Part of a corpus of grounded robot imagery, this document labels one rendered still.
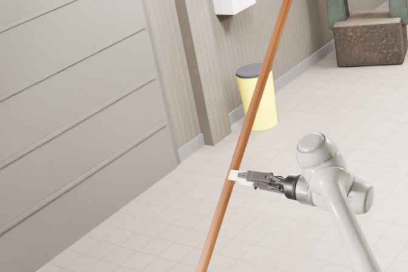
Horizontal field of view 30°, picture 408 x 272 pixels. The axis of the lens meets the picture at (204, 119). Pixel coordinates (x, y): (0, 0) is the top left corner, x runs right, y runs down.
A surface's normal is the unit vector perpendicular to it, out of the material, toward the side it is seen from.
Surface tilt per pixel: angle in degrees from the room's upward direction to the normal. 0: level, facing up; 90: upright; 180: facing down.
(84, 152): 90
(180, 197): 0
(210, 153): 0
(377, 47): 90
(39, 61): 90
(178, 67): 90
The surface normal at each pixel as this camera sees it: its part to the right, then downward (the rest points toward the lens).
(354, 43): -0.34, 0.42
